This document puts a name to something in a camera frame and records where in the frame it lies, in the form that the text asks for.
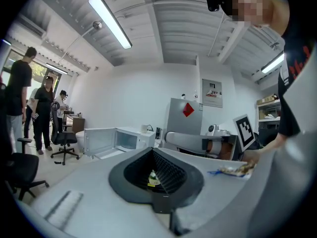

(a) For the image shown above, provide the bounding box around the person's black t-shirt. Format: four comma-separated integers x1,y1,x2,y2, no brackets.
277,16,317,137

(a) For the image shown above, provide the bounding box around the red diamond sticker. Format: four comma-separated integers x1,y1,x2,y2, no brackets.
182,102,195,118

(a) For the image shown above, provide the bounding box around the grey wall panel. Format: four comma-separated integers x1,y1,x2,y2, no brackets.
201,78,223,109

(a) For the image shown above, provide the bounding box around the long ceiling light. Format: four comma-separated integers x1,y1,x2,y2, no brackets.
88,0,133,50

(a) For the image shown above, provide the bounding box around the white metal shelf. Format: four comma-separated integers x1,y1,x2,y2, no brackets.
256,99,282,134

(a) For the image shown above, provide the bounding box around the person's left forearm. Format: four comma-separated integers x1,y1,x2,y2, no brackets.
244,131,286,164

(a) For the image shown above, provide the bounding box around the cardboard box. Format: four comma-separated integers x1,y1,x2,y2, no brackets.
256,95,276,106

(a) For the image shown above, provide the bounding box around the ceiling light near shelf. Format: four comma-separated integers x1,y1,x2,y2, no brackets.
261,53,285,74

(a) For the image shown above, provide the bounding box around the white round-lens camera unit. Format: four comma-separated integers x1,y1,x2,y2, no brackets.
206,123,231,137

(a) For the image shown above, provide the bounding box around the silver fridge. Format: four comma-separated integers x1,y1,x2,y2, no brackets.
164,97,204,136

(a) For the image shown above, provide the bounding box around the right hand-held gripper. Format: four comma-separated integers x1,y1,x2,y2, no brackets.
164,114,256,161

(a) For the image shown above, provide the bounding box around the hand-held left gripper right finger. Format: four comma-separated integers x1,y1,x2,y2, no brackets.
152,147,205,209

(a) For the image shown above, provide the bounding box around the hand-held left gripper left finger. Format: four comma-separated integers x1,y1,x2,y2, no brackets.
108,146,154,205

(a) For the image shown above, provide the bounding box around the black head camera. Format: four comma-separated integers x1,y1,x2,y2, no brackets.
205,0,221,12

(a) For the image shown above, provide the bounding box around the crumpled tape with blue strip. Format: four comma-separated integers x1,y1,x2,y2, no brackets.
207,160,256,178

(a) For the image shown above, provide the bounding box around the ceiling light near window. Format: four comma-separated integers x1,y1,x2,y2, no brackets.
45,62,68,75

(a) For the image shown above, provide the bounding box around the person's head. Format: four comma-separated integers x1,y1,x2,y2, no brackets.
219,0,290,37

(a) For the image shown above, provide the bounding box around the brown wooden desk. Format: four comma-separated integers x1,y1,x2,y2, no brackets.
62,110,86,134

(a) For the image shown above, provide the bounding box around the white microwave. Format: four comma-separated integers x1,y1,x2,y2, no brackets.
83,126,157,160

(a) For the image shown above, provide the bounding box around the white air conditioner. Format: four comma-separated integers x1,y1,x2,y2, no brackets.
14,13,48,38

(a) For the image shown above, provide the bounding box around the black office chair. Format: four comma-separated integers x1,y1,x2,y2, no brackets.
4,137,50,201
50,101,80,166

